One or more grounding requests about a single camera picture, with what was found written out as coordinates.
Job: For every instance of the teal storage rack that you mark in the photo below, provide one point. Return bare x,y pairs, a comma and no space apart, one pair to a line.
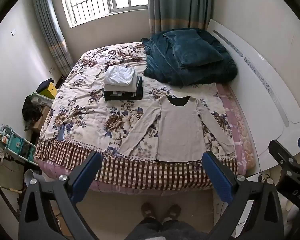
17,145

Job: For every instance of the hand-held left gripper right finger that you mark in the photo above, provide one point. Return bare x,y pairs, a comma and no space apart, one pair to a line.
217,175

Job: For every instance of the person's left brown slipper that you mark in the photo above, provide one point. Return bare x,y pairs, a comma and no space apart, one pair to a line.
148,211

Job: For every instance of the pile of dark clothes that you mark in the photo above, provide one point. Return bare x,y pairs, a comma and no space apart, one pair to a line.
31,112

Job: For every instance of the person's grey pants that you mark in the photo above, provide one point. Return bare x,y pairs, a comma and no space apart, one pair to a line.
162,231

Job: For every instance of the small blue cloth item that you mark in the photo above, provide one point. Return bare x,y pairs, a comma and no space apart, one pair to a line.
61,134

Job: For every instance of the white headboard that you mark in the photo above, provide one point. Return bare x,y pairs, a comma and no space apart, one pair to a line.
265,100

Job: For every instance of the stack of folded clothes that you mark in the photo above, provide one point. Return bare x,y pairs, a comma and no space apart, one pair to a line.
122,96

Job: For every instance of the teal velvet blanket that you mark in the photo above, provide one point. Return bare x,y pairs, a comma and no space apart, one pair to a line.
165,70

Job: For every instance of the white folded garment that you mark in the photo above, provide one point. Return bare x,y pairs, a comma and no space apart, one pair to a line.
120,75

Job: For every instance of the barred window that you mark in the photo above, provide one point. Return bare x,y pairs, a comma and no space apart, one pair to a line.
102,0

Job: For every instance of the blue-grey striped curtain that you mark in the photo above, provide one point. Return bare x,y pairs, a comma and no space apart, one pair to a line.
180,5
52,35

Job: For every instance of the yellow box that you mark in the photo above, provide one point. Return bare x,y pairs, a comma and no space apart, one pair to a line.
51,92

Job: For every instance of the floral checkered bed sheet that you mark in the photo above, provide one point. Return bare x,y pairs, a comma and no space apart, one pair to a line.
90,110

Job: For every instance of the person's right brown slipper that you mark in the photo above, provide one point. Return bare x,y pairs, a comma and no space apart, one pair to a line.
173,212

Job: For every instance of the white wall switch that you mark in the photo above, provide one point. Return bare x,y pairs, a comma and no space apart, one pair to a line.
14,32

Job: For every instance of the teal velvet pillow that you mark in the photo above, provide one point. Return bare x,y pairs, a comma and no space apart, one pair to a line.
192,48

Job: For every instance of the person's brown slipper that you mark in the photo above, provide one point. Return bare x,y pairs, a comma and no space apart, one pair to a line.
173,212
148,211

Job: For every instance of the cardboard box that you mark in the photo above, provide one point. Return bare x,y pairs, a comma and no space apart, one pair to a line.
40,120

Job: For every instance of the beige long-sleeve shirt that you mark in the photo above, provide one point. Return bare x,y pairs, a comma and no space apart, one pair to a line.
177,130

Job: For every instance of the dark cap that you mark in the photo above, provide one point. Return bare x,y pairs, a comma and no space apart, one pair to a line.
43,85

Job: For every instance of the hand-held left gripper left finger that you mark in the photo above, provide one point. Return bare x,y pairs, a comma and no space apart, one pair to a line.
86,173

